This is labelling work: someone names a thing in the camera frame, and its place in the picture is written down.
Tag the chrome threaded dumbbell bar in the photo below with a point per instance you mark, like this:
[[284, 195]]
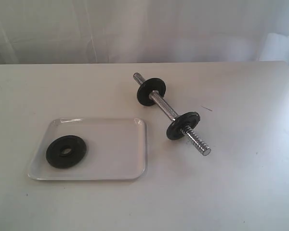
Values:
[[196, 141]]

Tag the black weight plate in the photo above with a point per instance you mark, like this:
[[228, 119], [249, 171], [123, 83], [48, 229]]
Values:
[[66, 151], [189, 119]]

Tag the black weight plate far end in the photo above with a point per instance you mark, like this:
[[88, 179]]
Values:
[[148, 86]]

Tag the white rectangular plastic tray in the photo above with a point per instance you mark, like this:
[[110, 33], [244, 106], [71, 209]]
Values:
[[116, 149]]

